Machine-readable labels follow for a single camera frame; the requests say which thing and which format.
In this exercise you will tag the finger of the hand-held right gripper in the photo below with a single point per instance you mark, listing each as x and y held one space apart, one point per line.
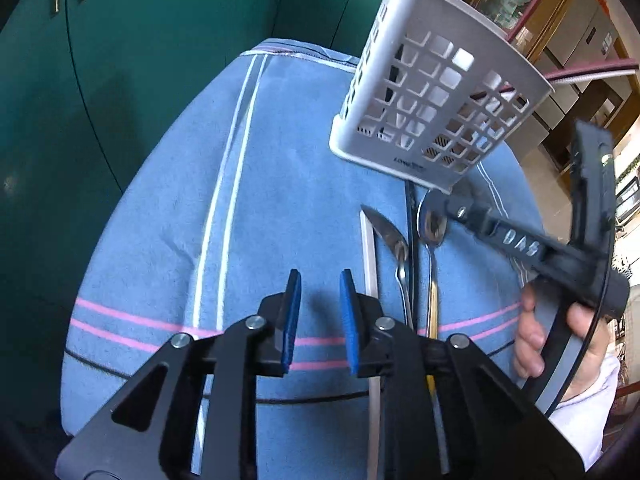
470 217

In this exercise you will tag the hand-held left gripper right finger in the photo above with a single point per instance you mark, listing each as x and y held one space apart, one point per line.
348 320

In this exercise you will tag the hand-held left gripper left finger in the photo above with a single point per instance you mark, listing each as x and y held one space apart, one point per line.
292 320

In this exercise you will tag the silver table knife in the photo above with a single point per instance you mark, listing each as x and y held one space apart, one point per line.
369 260

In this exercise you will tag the brown chopstick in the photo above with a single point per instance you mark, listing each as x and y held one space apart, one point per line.
600 66
411 260

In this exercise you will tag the plain steel spoon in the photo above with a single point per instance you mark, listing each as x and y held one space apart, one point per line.
387 230

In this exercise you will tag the steel chopstick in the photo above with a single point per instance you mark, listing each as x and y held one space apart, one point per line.
590 78

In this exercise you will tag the white plastic utensil basket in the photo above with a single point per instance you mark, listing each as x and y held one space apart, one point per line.
380 60

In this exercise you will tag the person's right forearm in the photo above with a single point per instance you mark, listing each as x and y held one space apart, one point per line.
585 420

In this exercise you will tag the person's right hand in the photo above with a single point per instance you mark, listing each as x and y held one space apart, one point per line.
532 340

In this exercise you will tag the blue striped cloth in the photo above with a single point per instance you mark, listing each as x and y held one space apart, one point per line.
300 160

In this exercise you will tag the silver refrigerator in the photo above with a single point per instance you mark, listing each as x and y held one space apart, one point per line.
590 25

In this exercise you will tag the green lower cabinets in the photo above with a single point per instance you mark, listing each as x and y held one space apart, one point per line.
125 60

